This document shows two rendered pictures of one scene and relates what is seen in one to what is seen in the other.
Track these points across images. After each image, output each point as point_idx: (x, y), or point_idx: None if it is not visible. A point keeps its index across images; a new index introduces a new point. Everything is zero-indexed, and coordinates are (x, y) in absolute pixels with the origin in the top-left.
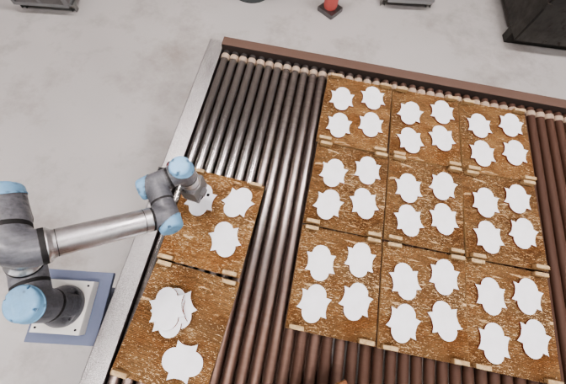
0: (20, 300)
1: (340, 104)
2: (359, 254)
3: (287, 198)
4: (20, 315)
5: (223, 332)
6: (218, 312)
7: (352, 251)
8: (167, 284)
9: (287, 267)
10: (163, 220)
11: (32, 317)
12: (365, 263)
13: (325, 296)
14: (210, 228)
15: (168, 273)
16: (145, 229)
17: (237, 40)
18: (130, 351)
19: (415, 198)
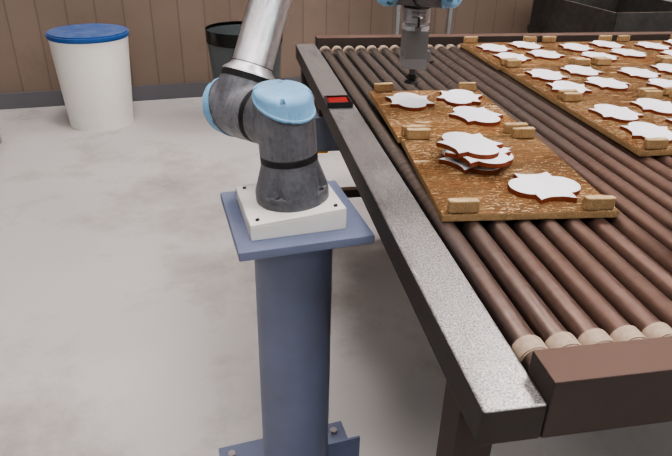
0: (282, 86)
1: (497, 49)
2: (651, 103)
3: (514, 96)
4: (294, 94)
5: (567, 164)
6: (539, 155)
7: (640, 102)
8: (439, 149)
9: (579, 127)
10: None
11: (309, 102)
12: (665, 105)
13: (656, 125)
14: (446, 114)
15: (429, 143)
16: None
17: (334, 35)
18: (452, 195)
19: (656, 75)
